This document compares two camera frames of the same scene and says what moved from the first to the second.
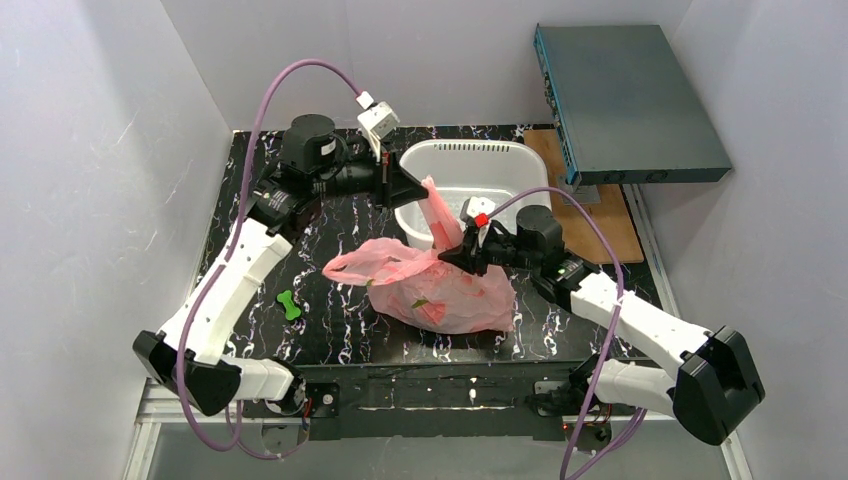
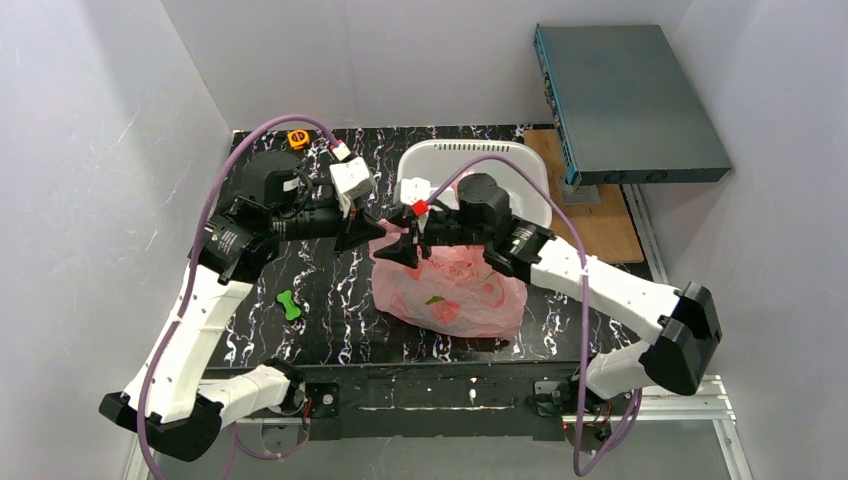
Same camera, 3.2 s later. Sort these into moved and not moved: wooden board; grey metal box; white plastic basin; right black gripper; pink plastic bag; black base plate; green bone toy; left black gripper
Moved: pink plastic bag; right black gripper; left black gripper
Not moved: green bone toy; black base plate; white plastic basin; wooden board; grey metal box
